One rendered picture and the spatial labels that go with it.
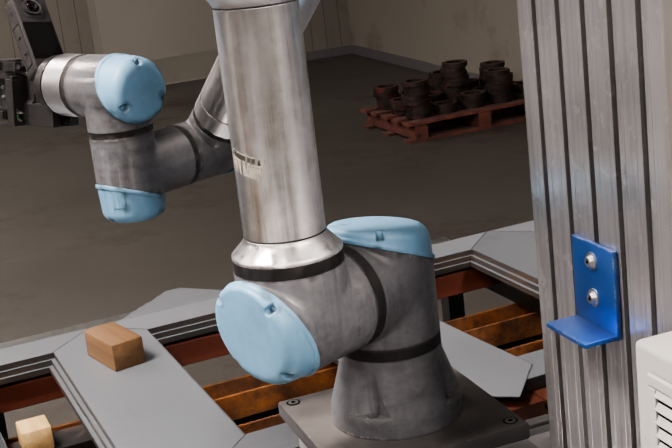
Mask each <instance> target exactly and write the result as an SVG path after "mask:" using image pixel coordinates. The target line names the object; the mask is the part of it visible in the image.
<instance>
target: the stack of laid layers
mask: <svg viewBox="0 0 672 448"><path fill-rule="evenodd" d="M433 261H434V271H435V275H439V274H443V273H447V272H451V271H455V270H459V269H463V268H467V267H473V268H475V269H477V270H479V271H481V272H483V273H485V274H487V275H489V276H491V277H494V278H496V279H498V280H500V281H502V282H504V283H506V284H508V285H510V286H512V287H514V288H517V289H519V290H521V291H523V292H525V293H527V294H529V295H531V296H533V297H535V298H537V299H539V300H540V297H539V284H538V279H535V278H533V277H531V276H529V275H526V274H524V273H522V272H520V271H518V270H515V269H513V268H511V267H509V266H507V265H504V264H502V263H500V262H498V261H496V260H493V259H491V258H489V257H487V256H485V255H482V254H480V253H478V252H476V251H474V250H469V251H465V252H461V253H457V254H452V255H448V256H444V257H440V258H436V259H433ZM147 330H148V331H149V332H150V333H151V334H152V335H153V336H154V337H155V338H156V339H157V341H158V342H159V343H160V344H161V345H162V344H165V343H169V342H173V341H177V340H181V339H185V338H189V337H193V336H197V335H201V334H205V333H209V332H213V331H217V330H219V329H218V326H217V321H216V313H213V314H209V315H205V316H201V317H197V318H193V319H189V320H185V321H181V322H177V323H173V324H169V325H165V326H161V327H157V328H153V329H147ZM162 346H163V345H162ZM163 347H164V346H163ZM164 348H165V347H164ZM165 349H166V348H165ZM166 350H167V349H166ZM46 373H51V374H52V376H53V378H54V379H55V381H56V383H57V384H58V386H59V387H60V389H61V391H62V392H63V394H64V396H65V397H66V399H67V400H68V402H69V404H70V405H71V407H72V409H73V410H74V412H75V413H76V415H77V417H78V418H79V420H80V422H81V423H82V425H83V426H84V428H85V430H86V431H87V433H88V435H89V436H90V438H91V439H92V441H93V443H94V444H95V446H96V448H115V446H114V445H113V443H112V442H111V440H110V439H109V437H108V436H107V434H106V433H105V431H104V429H103V428H102V426H101V425H100V423H99V422H98V420H97V419H96V417H95V416H94V414H93V413H92V411H91V410H90V408H89V407H88V405H87V403H86V402H85V400H84V399H83V397H82V396H81V394H80V393H79V391H78V390H77V388H76V387H75V385H74V384H73V382H72V380H71V379H70V377H69V376H68V374H67V373H66V371H65V370H64V368H63V367H62V365H61V364H60V362H59V361H58V359H57V357H56V356H55V354H54V353H51V354H47V355H43V356H39V357H35V358H31V359H27V360H23V361H19V362H15V363H11V364H7V365H3V366H0V385H3V384H7V383H11V382H15V381H19V380H23V379H27V378H31V377H35V376H38V375H42V374H46ZM545 387H546V376H545V375H542V376H538V377H535V378H531V379H528V380H526V383H525V386H524V388H523V391H522V394H525V393H529V392H531V393H533V391H535V390H539V389H542V388H545ZM522 394H521V395H522ZM0 448H7V446H6V444H5V441H4V439H3V437H2V435H1V432H0Z"/></svg>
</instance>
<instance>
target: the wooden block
mask: <svg viewBox="0 0 672 448"><path fill-rule="evenodd" d="M84 335H85V341H86V346H87V352H88V356H90V357H92V358H93V359H95V360H97V361H99V362H100V363H102V364H104V365H105V366H107V367H109V368H110V369H112V370H114V371H115V372H117V371H120V370H123V369H126V368H129V367H132V366H135V365H138V364H141V363H143V362H145V361H146V360H145V354H144V348H143V342H142V337H141V336H140V335H138V334H136V333H134V332H132V331H130V330H129V329H127V328H125V327H123V326H121V325H119V324H117V323H115V322H109V323H106V324H103V325H100V326H96V327H93V328H90V329H87V330H84Z"/></svg>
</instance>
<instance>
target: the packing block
mask: <svg viewBox="0 0 672 448"><path fill-rule="evenodd" d="M16 428H17V434H18V439H19V443H20V445H21V447H22V448H54V447H55V444H54V439H53V433H52V428H51V426H50V424H49V422H48V420H47V418H46V416H45V415H40V416H37V417H33V418H29V419H25V420H21V421H18V422H16Z"/></svg>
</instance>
